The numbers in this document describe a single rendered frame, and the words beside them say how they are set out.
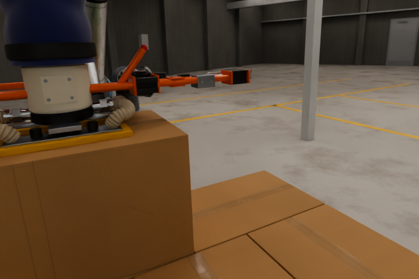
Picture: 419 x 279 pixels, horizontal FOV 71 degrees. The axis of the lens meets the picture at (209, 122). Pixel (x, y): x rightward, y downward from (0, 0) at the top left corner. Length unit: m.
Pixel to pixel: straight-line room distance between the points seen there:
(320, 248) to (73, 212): 0.76
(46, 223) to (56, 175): 0.13
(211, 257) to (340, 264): 0.39
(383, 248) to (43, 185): 1.02
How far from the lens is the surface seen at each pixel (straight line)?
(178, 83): 1.01
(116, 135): 0.86
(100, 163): 0.81
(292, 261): 1.02
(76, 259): 0.93
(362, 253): 1.12
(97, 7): 1.51
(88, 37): 0.91
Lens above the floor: 1.19
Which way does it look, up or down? 15 degrees down
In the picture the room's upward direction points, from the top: 2 degrees counter-clockwise
